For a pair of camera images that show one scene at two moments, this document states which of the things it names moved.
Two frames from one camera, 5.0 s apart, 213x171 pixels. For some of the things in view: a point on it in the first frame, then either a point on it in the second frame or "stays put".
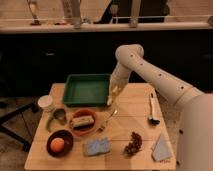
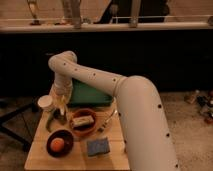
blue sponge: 97,147 stays put
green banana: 49,119 stays put
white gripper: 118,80 -> 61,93
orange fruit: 57,144 stays put
